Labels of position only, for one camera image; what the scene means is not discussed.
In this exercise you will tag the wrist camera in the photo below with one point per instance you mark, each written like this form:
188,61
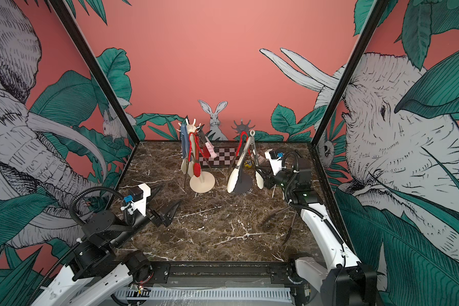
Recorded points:
137,199
275,159

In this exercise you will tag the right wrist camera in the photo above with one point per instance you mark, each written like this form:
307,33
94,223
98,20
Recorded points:
275,159

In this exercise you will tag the chessboard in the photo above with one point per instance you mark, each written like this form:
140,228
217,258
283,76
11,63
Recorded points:
223,159

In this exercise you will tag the white steel tongs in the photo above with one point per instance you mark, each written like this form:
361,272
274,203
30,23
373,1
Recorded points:
252,154

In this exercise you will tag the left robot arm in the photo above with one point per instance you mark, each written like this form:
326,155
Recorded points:
103,234

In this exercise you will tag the dark grey utensil rack stand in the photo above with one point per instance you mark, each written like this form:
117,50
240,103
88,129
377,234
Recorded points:
239,182

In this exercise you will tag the cream utensil rack stand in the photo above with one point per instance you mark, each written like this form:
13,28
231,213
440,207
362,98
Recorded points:
206,181

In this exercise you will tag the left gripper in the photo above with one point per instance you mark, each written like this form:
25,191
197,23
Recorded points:
158,220

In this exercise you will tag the pink steel tongs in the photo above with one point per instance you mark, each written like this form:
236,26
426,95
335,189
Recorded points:
208,150

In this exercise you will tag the black tongs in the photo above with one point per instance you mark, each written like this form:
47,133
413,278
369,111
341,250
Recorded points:
287,223

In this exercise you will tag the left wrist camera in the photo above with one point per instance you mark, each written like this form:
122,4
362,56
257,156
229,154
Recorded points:
137,199

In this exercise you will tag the playing card box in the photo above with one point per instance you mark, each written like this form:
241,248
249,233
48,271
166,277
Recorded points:
260,159

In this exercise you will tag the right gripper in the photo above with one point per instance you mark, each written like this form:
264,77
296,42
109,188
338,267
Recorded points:
270,180

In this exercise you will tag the red looped steel tongs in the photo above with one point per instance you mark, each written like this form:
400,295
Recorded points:
242,137

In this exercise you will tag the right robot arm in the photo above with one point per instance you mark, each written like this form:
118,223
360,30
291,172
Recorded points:
343,279

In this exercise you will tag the white slotted cable duct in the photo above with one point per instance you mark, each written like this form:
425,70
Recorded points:
161,293

